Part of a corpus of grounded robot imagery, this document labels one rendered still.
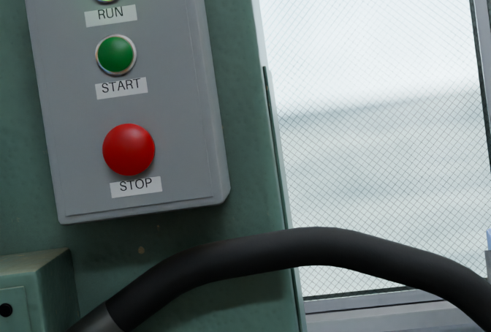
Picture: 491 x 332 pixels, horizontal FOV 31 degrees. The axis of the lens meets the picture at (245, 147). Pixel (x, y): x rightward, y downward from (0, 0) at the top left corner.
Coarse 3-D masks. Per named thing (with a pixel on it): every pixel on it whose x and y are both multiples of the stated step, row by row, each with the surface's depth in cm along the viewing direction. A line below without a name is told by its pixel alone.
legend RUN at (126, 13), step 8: (112, 8) 52; (120, 8) 52; (128, 8) 52; (88, 16) 52; (96, 16) 52; (104, 16) 52; (112, 16) 52; (120, 16) 52; (128, 16) 52; (136, 16) 52; (88, 24) 52; (96, 24) 52; (104, 24) 52
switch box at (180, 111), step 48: (48, 0) 52; (96, 0) 52; (144, 0) 51; (192, 0) 52; (48, 48) 52; (144, 48) 52; (192, 48) 52; (48, 96) 52; (144, 96) 52; (192, 96) 52; (48, 144) 52; (96, 144) 52; (192, 144) 52; (96, 192) 52; (192, 192) 52
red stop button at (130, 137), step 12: (108, 132) 51; (120, 132) 51; (132, 132) 51; (144, 132) 51; (108, 144) 51; (120, 144) 51; (132, 144) 51; (144, 144) 51; (108, 156) 51; (120, 156) 51; (132, 156) 51; (144, 156) 51; (120, 168) 51; (132, 168) 51; (144, 168) 51
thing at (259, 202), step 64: (0, 0) 58; (256, 0) 70; (0, 64) 58; (256, 64) 58; (0, 128) 59; (256, 128) 58; (0, 192) 59; (256, 192) 58; (128, 256) 59; (192, 320) 59; (256, 320) 58
